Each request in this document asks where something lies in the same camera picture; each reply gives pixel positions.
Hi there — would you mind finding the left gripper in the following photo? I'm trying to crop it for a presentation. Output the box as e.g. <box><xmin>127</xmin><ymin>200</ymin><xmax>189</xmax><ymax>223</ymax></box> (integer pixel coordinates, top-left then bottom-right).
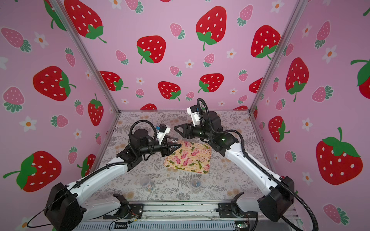
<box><xmin>137</xmin><ymin>136</ymin><xmax>180</xmax><ymax>158</ymax></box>

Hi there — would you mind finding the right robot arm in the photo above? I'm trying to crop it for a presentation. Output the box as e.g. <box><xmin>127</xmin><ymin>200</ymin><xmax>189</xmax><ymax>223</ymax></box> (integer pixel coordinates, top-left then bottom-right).
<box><xmin>174</xmin><ymin>111</ymin><xmax>294</xmax><ymax>222</ymax></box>

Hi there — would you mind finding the floral yellow tray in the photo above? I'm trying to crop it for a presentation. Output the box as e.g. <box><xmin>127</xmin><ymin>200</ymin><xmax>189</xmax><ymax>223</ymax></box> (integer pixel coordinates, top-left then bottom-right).
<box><xmin>164</xmin><ymin>141</ymin><xmax>212</xmax><ymax>174</ymax></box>

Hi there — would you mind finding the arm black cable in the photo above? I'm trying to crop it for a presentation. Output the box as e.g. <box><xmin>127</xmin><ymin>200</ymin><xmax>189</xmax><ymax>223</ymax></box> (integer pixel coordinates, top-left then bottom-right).
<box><xmin>26</xmin><ymin>119</ymin><xmax>159</xmax><ymax>229</ymax></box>
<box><xmin>196</xmin><ymin>98</ymin><xmax>319</xmax><ymax>231</ymax></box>

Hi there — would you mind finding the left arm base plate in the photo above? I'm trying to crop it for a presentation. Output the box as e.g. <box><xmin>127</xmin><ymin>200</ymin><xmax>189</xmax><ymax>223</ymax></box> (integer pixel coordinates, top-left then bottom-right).
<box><xmin>103</xmin><ymin>194</ymin><xmax>144</xmax><ymax>219</ymax></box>

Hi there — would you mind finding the aluminium front rail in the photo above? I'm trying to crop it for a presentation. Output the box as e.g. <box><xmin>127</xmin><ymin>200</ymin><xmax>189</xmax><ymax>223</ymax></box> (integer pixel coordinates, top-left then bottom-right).
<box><xmin>81</xmin><ymin>197</ymin><xmax>267</xmax><ymax>221</ymax></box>

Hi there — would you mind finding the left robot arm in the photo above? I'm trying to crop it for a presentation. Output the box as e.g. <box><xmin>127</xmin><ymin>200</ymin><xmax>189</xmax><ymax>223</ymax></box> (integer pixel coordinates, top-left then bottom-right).
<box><xmin>44</xmin><ymin>120</ymin><xmax>182</xmax><ymax>231</ymax></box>

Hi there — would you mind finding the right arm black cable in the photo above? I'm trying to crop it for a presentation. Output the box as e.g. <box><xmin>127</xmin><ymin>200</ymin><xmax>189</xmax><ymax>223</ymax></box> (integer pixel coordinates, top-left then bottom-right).
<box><xmin>196</xmin><ymin>98</ymin><xmax>319</xmax><ymax>231</ymax></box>

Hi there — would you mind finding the white vented strip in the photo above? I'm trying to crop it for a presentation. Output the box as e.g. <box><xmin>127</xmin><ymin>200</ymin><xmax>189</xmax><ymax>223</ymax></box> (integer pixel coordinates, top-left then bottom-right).
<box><xmin>74</xmin><ymin>220</ymin><xmax>237</xmax><ymax>231</ymax></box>

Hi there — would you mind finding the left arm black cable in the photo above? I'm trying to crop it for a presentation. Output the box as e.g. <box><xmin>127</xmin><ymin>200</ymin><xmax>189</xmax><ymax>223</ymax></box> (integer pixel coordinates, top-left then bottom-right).
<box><xmin>26</xmin><ymin>119</ymin><xmax>159</xmax><ymax>229</ymax></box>

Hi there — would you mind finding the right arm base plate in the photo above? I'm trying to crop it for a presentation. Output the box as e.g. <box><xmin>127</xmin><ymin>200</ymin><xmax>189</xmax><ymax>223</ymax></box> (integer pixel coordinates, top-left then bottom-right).
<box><xmin>216</xmin><ymin>193</ymin><xmax>260</xmax><ymax>218</ymax></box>

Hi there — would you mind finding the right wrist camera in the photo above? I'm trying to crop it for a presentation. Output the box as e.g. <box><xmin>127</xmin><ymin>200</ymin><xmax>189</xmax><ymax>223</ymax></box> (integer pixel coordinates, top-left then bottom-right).
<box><xmin>187</xmin><ymin>105</ymin><xmax>204</xmax><ymax>127</ymax></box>

